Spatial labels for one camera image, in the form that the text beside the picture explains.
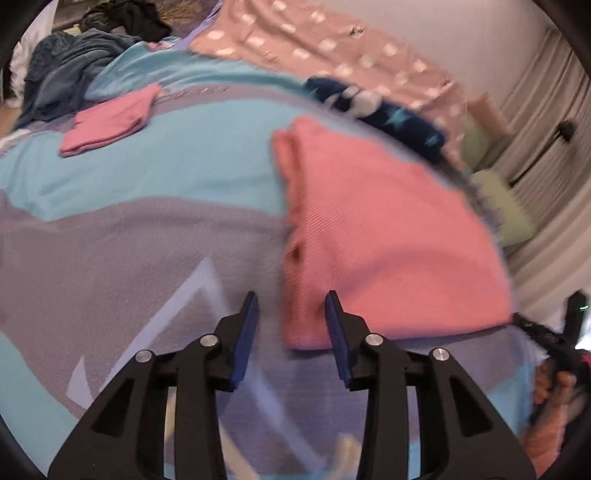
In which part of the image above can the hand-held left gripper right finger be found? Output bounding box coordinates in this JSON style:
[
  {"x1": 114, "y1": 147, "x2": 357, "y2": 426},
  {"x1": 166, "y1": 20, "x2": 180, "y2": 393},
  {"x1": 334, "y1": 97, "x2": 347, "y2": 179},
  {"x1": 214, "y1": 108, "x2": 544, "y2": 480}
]
[{"x1": 324, "y1": 290, "x2": 539, "y2": 480}]

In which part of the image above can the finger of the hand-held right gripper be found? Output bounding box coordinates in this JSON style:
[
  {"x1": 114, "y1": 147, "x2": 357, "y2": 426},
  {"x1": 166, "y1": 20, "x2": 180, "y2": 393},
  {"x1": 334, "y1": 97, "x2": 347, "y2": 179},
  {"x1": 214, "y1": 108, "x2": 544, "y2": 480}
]
[{"x1": 512, "y1": 313, "x2": 571, "y2": 356}]

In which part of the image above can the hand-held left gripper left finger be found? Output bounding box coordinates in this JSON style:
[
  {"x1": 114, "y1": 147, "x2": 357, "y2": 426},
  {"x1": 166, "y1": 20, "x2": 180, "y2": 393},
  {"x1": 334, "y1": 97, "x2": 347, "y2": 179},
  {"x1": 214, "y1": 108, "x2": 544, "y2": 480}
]
[{"x1": 48, "y1": 291, "x2": 260, "y2": 480}]

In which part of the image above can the pink knitted sweater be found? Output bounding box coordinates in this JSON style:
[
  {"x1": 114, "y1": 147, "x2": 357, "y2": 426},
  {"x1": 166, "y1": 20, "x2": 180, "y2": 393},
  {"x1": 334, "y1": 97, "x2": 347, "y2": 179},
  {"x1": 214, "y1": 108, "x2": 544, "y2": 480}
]
[{"x1": 271, "y1": 115, "x2": 515, "y2": 349}]

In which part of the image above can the pile of black clothes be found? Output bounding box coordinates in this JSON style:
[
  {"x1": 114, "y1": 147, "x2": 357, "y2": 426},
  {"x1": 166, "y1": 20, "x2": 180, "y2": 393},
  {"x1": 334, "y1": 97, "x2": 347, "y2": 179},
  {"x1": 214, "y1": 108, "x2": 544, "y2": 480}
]
[{"x1": 81, "y1": 0, "x2": 174, "y2": 42}]

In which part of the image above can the person's right hand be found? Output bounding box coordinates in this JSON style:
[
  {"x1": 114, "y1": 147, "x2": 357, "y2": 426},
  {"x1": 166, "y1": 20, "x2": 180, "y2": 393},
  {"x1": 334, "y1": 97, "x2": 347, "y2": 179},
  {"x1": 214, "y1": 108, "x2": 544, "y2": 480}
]
[{"x1": 531, "y1": 360, "x2": 581, "y2": 416}]

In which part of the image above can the small green pillow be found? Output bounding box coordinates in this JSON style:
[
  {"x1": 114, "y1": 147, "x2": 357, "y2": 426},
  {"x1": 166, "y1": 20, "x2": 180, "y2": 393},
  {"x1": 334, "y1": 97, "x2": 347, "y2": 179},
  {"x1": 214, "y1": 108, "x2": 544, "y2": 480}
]
[{"x1": 471, "y1": 170, "x2": 536, "y2": 247}]

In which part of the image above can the blue grey printed bed blanket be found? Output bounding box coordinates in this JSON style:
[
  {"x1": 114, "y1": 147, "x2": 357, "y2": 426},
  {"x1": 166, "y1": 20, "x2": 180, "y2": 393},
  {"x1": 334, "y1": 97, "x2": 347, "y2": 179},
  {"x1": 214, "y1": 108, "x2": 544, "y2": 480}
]
[{"x1": 0, "y1": 37, "x2": 541, "y2": 480}]

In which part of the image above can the black floor lamp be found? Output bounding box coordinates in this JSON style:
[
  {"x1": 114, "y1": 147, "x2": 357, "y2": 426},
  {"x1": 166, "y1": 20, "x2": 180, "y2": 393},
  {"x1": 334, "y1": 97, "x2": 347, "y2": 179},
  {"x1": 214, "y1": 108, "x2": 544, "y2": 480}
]
[{"x1": 508, "y1": 119, "x2": 578, "y2": 185}]

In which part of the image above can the large green pillow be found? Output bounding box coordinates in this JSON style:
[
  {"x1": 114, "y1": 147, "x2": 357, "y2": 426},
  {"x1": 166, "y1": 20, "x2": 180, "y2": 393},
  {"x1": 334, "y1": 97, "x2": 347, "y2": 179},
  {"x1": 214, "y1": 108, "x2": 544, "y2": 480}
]
[{"x1": 457, "y1": 124, "x2": 490, "y2": 174}]

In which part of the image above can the navy star print blanket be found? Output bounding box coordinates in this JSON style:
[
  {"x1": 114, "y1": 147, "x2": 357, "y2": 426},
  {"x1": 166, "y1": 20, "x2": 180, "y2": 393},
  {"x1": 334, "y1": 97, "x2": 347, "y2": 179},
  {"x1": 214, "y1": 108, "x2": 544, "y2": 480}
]
[{"x1": 302, "y1": 76, "x2": 448, "y2": 162}]

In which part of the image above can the tan pillow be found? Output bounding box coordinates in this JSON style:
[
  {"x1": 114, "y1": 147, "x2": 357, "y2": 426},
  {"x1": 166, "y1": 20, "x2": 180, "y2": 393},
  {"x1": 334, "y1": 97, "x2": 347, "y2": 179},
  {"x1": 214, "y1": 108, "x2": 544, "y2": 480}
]
[{"x1": 466, "y1": 92, "x2": 513, "y2": 137}]

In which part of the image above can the small pink garment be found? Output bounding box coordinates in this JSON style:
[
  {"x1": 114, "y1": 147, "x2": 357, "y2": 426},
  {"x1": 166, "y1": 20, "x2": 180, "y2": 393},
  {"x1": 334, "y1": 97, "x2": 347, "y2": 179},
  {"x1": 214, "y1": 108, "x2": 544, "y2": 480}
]
[{"x1": 59, "y1": 84, "x2": 162, "y2": 158}]

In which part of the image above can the polka dot brown sheet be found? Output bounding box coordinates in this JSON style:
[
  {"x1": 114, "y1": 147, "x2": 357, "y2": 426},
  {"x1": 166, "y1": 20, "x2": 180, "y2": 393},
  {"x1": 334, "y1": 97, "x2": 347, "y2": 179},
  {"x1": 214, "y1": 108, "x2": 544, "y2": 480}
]
[{"x1": 189, "y1": 0, "x2": 467, "y2": 139}]

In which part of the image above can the dark blue fleece blanket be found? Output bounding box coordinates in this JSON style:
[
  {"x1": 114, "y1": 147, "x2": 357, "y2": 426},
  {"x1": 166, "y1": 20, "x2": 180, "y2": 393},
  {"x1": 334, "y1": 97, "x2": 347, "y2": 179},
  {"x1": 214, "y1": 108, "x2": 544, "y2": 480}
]
[{"x1": 14, "y1": 28, "x2": 144, "y2": 130}]

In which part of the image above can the white cloth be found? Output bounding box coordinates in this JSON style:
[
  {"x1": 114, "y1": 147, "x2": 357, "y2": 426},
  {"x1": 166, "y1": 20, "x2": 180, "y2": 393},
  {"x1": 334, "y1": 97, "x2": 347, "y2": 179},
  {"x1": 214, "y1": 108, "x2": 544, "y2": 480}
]
[{"x1": 9, "y1": 28, "x2": 38, "y2": 93}]

